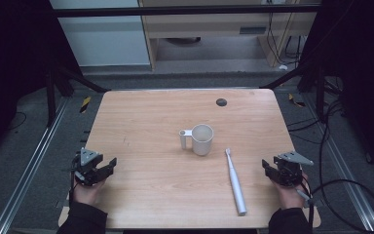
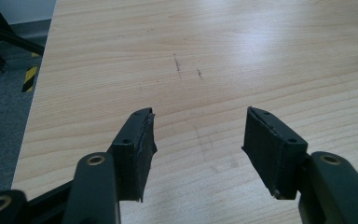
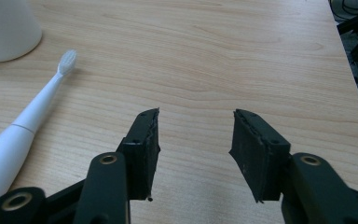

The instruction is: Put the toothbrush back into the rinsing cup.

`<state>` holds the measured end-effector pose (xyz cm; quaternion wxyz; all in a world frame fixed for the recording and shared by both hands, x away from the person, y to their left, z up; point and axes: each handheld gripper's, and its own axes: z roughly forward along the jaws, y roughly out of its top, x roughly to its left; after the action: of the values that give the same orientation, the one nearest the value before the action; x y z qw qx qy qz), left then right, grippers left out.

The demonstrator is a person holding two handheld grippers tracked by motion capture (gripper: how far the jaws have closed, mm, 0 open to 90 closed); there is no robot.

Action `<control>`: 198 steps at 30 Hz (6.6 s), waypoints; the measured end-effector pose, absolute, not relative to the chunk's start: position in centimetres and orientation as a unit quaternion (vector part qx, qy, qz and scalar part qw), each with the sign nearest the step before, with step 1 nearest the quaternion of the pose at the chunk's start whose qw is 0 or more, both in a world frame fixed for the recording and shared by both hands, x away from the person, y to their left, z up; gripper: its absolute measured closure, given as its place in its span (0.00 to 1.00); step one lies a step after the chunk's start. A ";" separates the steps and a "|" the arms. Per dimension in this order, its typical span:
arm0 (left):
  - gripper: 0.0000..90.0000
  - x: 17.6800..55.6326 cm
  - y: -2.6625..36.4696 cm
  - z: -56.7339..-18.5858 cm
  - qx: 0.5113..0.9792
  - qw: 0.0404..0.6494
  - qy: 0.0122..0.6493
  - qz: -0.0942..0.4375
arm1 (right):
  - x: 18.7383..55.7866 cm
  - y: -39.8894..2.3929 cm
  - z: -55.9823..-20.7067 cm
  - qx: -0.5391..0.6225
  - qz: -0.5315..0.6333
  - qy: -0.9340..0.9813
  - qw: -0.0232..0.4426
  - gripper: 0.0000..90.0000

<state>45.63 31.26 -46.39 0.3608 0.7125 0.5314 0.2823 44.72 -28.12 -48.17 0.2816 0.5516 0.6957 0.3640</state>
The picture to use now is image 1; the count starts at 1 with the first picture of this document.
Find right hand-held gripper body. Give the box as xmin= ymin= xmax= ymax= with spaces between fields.
xmin=272 ymin=150 xmax=315 ymax=188

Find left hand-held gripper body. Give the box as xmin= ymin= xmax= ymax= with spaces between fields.
xmin=72 ymin=147 xmax=109 ymax=187

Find person's right hand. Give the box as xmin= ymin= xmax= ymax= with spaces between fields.
xmin=272 ymin=172 xmax=310 ymax=211

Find person's left hand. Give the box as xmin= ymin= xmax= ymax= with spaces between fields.
xmin=71 ymin=174 xmax=109 ymax=207

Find white electric toothbrush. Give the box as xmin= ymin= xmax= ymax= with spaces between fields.
xmin=224 ymin=147 xmax=248 ymax=217

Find yellow black tape strip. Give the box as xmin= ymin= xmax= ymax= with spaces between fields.
xmin=79 ymin=96 xmax=93 ymax=114
xmin=287 ymin=93 xmax=307 ymax=108

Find black metal stand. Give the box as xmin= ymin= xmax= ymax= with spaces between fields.
xmin=44 ymin=61 xmax=110 ymax=129
xmin=260 ymin=60 xmax=327 ymax=124

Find white cabinet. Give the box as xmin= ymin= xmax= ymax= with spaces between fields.
xmin=49 ymin=0 xmax=151 ymax=68

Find dark curtain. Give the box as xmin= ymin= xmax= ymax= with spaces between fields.
xmin=0 ymin=0 xmax=83 ymax=165
xmin=299 ymin=0 xmax=374 ymax=181

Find light wooden desk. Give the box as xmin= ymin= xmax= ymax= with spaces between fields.
xmin=137 ymin=0 xmax=323 ymax=71

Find right gripper cable with plug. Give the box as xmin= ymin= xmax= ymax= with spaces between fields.
xmin=294 ymin=179 xmax=317 ymax=228

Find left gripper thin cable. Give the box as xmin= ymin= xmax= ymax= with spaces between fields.
xmin=68 ymin=160 xmax=80 ymax=213

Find black looping floor cable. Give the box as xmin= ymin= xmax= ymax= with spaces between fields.
xmin=309 ymin=97 xmax=374 ymax=234

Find metal floor rail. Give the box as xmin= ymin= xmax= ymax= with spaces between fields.
xmin=0 ymin=97 xmax=70 ymax=234
xmin=301 ymin=93 xmax=374 ymax=233

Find white cup with handle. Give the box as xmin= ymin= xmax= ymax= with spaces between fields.
xmin=178 ymin=123 xmax=215 ymax=157

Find thin black floor cable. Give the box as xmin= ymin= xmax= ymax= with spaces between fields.
xmin=7 ymin=111 xmax=27 ymax=132

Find black cables under desk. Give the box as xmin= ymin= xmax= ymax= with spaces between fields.
xmin=265 ymin=2 xmax=308 ymax=66

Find black horizontal frame bar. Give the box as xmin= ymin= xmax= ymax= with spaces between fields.
xmin=50 ymin=4 xmax=323 ymax=19

